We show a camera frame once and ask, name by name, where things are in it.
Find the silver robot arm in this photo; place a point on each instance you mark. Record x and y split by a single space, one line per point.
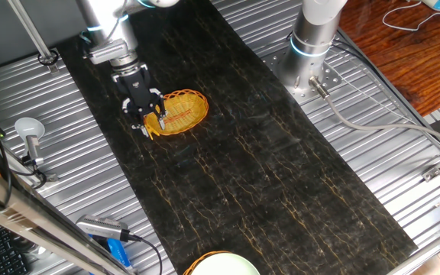
311 38

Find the white ladle shaped fixture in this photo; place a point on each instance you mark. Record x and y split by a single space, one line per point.
29 128

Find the orange woven basket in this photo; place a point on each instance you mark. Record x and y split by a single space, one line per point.
188 269

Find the metal frame beam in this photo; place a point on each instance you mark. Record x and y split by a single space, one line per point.
33 221

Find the black marble pattern mat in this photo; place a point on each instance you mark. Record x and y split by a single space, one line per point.
262 198

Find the yellow woven oval basket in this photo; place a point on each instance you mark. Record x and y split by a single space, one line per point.
185 109

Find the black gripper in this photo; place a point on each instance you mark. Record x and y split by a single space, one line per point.
136 88

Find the silver ribbed side camera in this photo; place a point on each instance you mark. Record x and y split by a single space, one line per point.
101 227

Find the aluminium post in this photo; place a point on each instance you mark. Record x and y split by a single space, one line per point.
33 34

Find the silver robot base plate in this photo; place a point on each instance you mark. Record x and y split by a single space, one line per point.
332 78

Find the pale green plate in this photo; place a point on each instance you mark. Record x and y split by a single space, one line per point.
225 265

